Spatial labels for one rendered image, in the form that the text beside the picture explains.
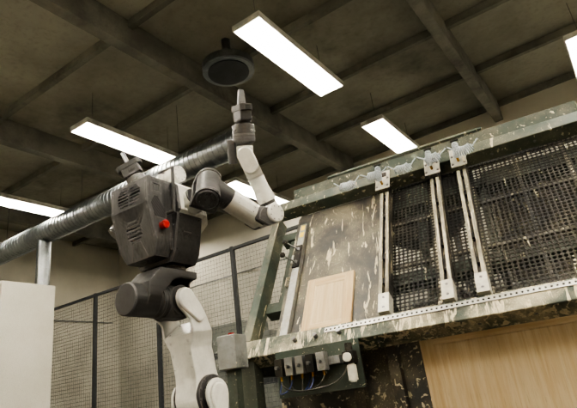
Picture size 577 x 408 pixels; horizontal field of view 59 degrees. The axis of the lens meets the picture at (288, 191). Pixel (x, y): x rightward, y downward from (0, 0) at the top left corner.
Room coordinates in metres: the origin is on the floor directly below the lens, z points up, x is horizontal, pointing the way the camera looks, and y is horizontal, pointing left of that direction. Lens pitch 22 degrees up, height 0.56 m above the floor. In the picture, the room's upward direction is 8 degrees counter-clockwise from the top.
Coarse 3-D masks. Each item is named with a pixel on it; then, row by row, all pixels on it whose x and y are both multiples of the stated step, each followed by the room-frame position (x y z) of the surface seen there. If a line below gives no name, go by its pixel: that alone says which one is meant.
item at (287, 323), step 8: (304, 224) 3.50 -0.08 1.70; (304, 232) 3.46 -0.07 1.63; (304, 240) 3.42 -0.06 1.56; (304, 248) 3.41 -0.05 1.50; (296, 272) 3.27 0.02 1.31; (296, 280) 3.24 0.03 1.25; (288, 288) 3.23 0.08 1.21; (296, 288) 3.22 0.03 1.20; (288, 296) 3.19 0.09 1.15; (296, 296) 3.21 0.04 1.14; (288, 304) 3.15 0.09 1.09; (288, 312) 3.12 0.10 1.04; (288, 320) 3.08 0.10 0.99; (288, 328) 3.07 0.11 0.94
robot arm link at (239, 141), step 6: (234, 138) 1.79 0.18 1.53; (240, 138) 1.78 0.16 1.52; (246, 138) 1.78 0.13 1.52; (252, 138) 1.80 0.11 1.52; (228, 144) 1.81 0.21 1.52; (234, 144) 1.81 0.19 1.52; (240, 144) 1.80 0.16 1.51; (246, 144) 1.80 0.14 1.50; (228, 150) 1.82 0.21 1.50; (234, 150) 1.82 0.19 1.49; (252, 150) 1.81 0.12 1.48; (228, 156) 1.83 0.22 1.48; (234, 156) 1.83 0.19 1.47; (228, 162) 1.84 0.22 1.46; (234, 162) 1.84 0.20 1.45
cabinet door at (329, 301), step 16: (352, 272) 3.08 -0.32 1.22; (320, 288) 3.14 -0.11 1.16; (336, 288) 3.08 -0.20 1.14; (352, 288) 3.01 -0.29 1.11; (320, 304) 3.07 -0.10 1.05; (336, 304) 3.01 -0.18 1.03; (352, 304) 2.96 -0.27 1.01; (304, 320) 3.06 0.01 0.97; (320, 320) 3.00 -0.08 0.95; (336, 320) 2.95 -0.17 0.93
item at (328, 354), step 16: (288, 352) 2.95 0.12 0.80; (304, 352) 2.91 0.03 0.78; (320, 352) 2.76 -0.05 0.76; (336, 352) 2.83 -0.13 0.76; (352, 352) 2.72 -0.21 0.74; (288, 368) 2.84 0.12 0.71; (304, 368) 2.81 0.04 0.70; (320, 368) 2.76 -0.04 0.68; (336, 368) 2.84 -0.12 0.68; (352, 368) 2.74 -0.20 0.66; (288, 384) 2.96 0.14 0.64; (304, 384) 2.92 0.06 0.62; (320, 384) 2.78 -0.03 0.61; (336, 384) 2.84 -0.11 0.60; (352, 384) 2.80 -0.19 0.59
